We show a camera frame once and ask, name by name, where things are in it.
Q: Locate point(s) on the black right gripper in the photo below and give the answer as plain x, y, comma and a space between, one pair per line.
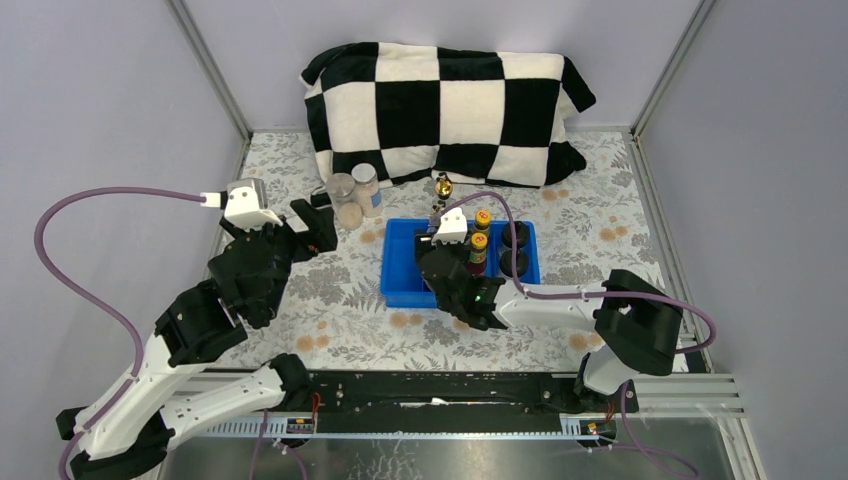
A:
423, 244

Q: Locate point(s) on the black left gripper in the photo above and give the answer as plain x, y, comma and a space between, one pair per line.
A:
323, 234

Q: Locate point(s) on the sauce bottle yellow cap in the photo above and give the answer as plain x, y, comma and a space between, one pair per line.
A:
482, 222
478, 249

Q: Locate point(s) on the seed shaker black cap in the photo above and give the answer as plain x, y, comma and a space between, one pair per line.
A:
515, 235
513, 263

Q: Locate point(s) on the blue plastic divided bin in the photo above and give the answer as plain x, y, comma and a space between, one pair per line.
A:
401, 282

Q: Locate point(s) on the glass oil bottle gold stopper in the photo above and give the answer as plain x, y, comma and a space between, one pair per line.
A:
444, 189

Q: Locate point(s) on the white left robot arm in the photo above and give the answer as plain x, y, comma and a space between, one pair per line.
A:
132, 428

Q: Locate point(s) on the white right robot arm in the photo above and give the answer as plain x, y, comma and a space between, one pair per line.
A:
638, 325

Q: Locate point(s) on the clear jar with steel lid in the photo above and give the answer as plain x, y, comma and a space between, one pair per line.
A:
341, 190

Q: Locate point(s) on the floral patterned tablecloth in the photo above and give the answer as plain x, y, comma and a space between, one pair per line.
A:
334, 315

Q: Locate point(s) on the black and white checkered blanket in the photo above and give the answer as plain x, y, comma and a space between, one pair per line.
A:
410, 112

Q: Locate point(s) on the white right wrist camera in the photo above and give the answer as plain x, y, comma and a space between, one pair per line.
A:
451, 227

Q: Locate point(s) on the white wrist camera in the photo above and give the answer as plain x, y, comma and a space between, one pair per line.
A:
451, 227
244, 204

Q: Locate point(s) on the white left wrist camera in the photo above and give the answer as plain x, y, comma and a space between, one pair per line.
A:
244, 204

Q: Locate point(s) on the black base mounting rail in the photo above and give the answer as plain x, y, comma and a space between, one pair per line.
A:
428, 402

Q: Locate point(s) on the aluminium frame post left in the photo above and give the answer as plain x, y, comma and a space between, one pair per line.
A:
202, 53

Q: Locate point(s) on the aluminium frame post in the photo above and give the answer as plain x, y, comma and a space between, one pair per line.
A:
202, 53
688, 37

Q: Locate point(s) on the aluminium frame post right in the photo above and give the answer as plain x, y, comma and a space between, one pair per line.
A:
688, 37

